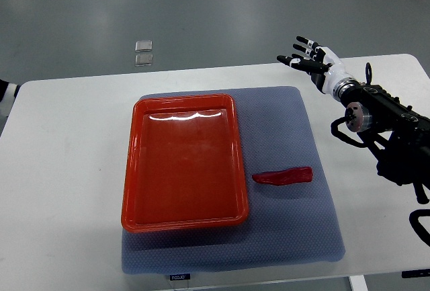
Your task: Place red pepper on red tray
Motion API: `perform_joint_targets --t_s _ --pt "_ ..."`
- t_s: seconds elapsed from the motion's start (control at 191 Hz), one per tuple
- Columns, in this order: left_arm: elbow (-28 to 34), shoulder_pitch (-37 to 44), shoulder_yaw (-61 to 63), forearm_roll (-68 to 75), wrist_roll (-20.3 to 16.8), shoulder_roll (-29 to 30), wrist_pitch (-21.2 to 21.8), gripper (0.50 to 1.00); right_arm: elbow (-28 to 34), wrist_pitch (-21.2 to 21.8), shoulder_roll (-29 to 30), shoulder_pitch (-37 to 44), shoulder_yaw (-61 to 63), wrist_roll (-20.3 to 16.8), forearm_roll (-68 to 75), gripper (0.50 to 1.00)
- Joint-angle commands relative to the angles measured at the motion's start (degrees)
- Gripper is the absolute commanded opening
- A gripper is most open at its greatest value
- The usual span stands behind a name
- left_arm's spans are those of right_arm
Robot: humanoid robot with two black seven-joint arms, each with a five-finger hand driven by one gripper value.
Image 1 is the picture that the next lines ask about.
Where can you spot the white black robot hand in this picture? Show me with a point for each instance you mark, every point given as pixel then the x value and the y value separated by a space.
pixel 324 67

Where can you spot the red pepper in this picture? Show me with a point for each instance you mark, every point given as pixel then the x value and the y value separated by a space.
pixel 284 177

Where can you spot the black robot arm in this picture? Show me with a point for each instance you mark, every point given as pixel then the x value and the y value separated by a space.
pixel 397 136

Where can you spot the red plastic tray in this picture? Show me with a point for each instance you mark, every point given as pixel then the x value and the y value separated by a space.
pixel 185 165

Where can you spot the blue-grey textured mat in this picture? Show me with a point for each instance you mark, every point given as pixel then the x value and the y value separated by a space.
pixel 288 224

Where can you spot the lower metal floor plate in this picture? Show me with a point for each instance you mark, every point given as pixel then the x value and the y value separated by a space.
pixel 143 60

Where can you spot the metal floor plate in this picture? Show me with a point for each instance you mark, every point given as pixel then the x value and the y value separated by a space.
pixel 143 60
pixel 144 45

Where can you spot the upper metal floor plate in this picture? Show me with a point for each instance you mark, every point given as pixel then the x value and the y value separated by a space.
pixel 144 45

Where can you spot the white table leg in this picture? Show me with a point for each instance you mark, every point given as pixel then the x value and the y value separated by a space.
pixel 358 283

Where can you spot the black table control panel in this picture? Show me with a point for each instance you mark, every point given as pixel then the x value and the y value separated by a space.
pixel 419 273

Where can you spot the black mat label tag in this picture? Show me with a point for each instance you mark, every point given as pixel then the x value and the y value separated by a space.
pixel 180 277

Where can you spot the black white object at edge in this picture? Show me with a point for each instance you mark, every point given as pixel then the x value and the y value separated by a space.
pixel 8 91

